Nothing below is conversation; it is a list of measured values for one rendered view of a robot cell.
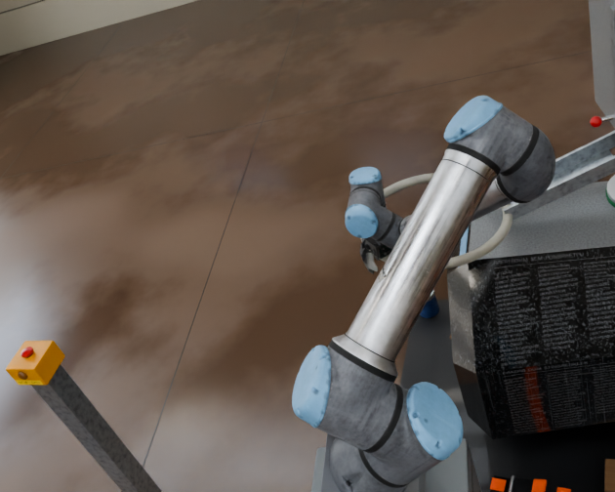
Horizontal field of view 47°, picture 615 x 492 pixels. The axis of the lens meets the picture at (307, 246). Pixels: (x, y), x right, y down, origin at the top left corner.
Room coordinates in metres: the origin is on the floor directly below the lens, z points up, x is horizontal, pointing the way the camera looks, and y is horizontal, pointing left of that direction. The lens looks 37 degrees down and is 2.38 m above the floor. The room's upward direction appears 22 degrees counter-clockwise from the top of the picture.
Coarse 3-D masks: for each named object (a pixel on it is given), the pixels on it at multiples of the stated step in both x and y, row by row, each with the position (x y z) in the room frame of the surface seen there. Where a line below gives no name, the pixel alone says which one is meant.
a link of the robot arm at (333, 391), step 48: (480, 96) 1.20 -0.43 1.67; (480, 144) 1.12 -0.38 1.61; (528, 144) 1.12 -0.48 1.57; (432, 192) 1.11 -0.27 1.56; (480, 192) 1.09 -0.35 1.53; (432, 240) 1.04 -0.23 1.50; (384, 288) 1.02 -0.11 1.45; (432, 288) 1.01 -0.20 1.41; (384, 336) 0.96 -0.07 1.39; (336, 384) 0.91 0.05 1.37; (384, 384) 0.91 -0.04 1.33; (336, 432) 0.88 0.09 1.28; (384, 432) 0.86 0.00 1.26
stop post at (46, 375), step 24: (24, 360) 1.75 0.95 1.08; (48, 360) 1.74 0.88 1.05; (24, 384) 1.73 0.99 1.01; (48, 384) 1.72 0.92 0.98; (72, 384) 1.78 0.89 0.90; (72, 408) 1.73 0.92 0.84; (72, 432) 1.75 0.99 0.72; (96, 432) 1.73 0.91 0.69; (96, 456) 1.74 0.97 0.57; (120, 456) 1.75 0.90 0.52; (120, 480) 1.74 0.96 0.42; (144, 480) 1.76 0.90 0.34
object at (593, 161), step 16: (592, 144) 1.70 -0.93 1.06; (608, 144) 1.69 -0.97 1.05; (560, 160) 1.72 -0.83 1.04; (576, 160) 1.71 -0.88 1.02; (592, 160) 1.68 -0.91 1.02; (608, 160) 1.59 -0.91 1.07; (560, 176) 1.70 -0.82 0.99; (576, 176) 1.61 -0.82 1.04; (592, 176) 1.60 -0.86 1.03; (544, 192) 1.63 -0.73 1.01; (560, 192) 1.62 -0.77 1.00; (512, 208) 1.66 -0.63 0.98; (528, 208) 1.65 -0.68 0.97
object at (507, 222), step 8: (416, 176) 2.00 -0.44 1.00; (424, 176) 1.99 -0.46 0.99; (392, 184) 1.99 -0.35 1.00; (400, 184) 1.98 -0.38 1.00; (408, 184) 1.98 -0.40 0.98; (384, 192) 1.96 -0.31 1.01; (392, 192) 1.97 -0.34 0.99; (504, 208) 1.69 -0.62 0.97; (504, 216) 1.66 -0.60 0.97; (504, 224) 1.62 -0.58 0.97; (496, 232) 1.59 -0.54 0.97; (504, 232) 1.58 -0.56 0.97; (488, 240) 1.57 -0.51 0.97; (496, 240) 1.56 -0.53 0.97; (480, 248) 1.54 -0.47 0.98; (488, 248) 1.54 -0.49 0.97; (464, 256) 1.53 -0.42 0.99; (472, 256) 1.53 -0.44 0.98; (480, 256) 1.53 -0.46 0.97; (448, 264) 1.53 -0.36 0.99; (456, 264) 1.52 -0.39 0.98; (464, 264) 1.52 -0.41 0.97
